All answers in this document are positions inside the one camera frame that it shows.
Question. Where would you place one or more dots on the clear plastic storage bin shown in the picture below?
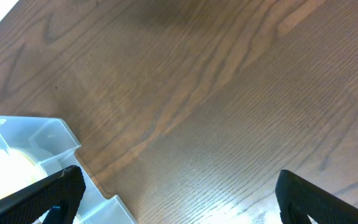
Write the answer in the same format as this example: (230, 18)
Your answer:
(52, 145)

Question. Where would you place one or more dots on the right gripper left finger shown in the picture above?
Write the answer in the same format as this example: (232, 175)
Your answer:
(58, 196)

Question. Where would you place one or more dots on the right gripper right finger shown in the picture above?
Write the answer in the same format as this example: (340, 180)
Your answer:
(301, 201)

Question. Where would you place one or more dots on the yellow small bowl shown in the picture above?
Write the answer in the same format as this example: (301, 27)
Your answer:
(17, 171)

